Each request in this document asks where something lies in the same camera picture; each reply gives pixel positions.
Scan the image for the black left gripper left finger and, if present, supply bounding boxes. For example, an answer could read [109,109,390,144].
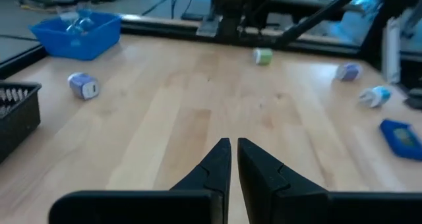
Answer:
[48,138,232,224]

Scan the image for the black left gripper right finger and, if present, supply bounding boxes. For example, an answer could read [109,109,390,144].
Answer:
[237,137,422,224]

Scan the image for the green white USB charger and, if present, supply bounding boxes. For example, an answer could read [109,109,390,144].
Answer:
[253,47,274,66]

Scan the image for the light blue USB charger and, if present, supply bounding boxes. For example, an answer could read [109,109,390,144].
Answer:
[358,85,392,109]

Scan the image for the black table clamp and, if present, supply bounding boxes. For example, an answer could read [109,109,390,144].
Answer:
[404,88,422,111]

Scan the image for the blue plastic basket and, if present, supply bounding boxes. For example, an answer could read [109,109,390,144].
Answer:
[28,9,123,61]

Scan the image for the black plastic basket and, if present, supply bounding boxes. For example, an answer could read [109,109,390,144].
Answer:
[0,81,43,164]

